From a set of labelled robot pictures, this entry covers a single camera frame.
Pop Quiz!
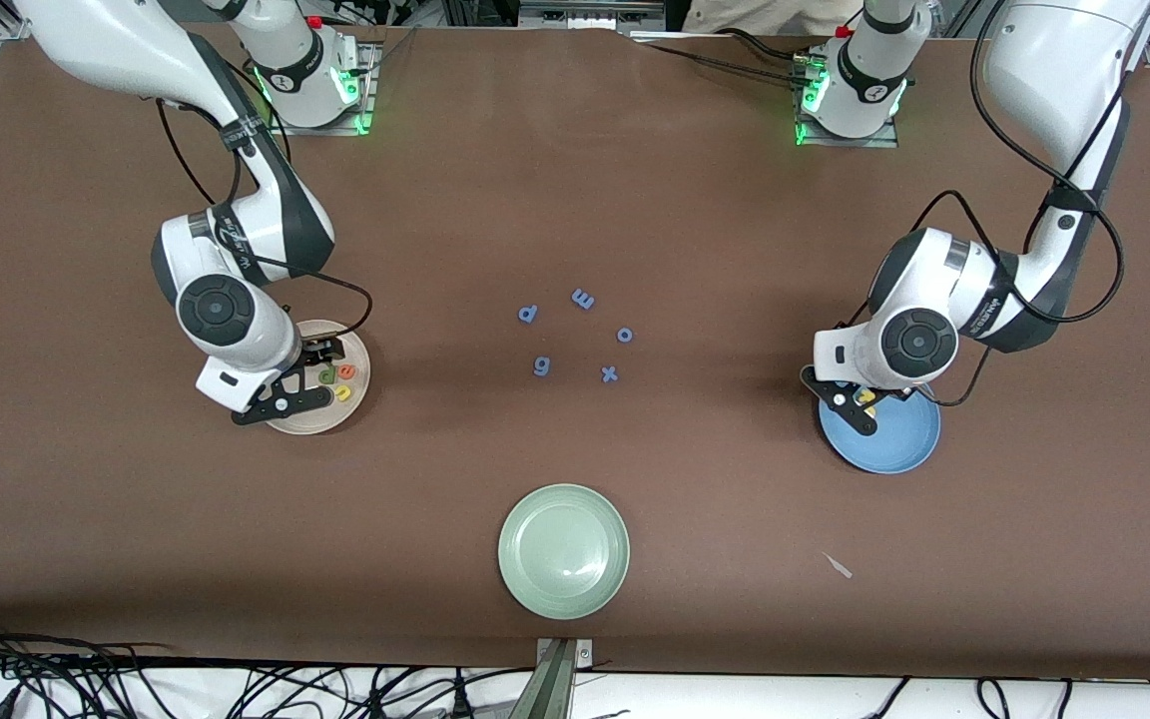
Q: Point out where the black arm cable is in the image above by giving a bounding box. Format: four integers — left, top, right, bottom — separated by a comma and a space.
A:
840, 0, 1127, 410
156, 95, 374, 346

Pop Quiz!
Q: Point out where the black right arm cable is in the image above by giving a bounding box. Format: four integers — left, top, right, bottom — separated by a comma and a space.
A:
156, 95, 374, 346

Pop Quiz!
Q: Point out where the beige brown plate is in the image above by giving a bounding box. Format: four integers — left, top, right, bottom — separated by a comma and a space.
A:
266, 320, 372, 436

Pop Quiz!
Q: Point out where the blue plate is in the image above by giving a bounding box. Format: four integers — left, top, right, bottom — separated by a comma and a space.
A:
819, 384, 942, 475

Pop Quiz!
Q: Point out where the brown table cover sheet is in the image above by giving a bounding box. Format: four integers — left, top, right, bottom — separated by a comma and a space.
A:
0, 18, 1150, 680

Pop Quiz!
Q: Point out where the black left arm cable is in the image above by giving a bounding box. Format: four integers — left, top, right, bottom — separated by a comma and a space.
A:
840, 0, 1127, 410

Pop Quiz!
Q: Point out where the person in beige trousers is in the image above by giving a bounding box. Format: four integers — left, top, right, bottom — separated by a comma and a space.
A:
683, 0, 867, 37

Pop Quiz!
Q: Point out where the grey power strip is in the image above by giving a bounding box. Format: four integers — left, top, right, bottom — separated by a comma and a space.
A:
520, 0, 666, 31

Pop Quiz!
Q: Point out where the aluminium clamp bracket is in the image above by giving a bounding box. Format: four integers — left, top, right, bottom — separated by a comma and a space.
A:
533, 637, 596, 719

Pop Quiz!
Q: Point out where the pale green plate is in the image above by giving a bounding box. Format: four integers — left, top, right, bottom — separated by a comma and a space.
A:
497, 483, 631, 621

